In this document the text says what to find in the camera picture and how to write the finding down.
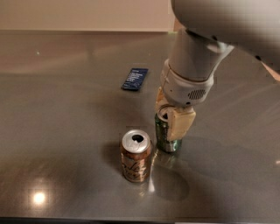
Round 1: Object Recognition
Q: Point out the orange soda can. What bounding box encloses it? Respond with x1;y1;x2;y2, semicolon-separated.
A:
120;129;152;183

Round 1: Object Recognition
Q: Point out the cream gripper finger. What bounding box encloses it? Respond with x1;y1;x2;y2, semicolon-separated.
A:
155;87;169;111
167;107;196;141

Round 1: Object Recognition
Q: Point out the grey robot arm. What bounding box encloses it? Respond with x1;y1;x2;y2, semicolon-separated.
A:
156;0;280;141

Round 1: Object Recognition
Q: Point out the dark blue snack packet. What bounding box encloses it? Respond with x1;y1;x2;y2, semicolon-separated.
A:
122;68;148;91

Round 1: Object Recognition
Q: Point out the green soda can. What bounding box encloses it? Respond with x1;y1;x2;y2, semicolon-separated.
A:
155;105;182;153

